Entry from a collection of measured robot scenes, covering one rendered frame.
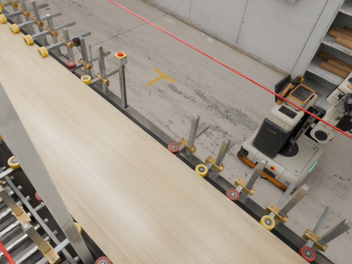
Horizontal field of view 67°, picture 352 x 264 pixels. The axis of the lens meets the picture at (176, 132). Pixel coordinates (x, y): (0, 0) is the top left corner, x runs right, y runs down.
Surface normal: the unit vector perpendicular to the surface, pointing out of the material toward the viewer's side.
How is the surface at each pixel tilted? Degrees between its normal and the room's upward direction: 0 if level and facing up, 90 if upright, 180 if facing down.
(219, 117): 0
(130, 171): 0
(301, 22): 90
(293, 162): 0
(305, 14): 90
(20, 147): 90
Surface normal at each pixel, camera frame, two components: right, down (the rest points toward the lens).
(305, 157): 0.09, -0.65
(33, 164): 0.74, 0.55
